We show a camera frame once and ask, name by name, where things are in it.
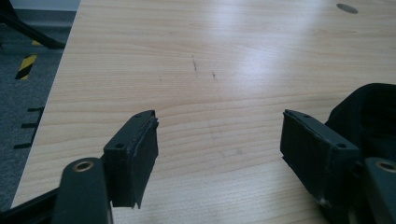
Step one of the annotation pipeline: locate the black metal stand leg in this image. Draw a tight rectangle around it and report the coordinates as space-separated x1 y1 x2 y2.
0 0 67 50

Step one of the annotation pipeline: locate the grey round table grommet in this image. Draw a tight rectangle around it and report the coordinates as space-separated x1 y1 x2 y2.
335 3 360 15

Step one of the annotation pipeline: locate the black floor tape marking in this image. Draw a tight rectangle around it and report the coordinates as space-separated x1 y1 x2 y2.
13 106 46 150

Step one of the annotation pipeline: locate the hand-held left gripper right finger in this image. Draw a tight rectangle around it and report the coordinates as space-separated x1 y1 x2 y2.
279 108 362 203

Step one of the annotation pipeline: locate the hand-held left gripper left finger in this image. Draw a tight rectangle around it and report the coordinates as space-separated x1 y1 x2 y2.
102 109 160 209

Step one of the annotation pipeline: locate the yellow black striped floor tape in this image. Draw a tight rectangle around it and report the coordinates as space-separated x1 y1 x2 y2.
14 53 39 81

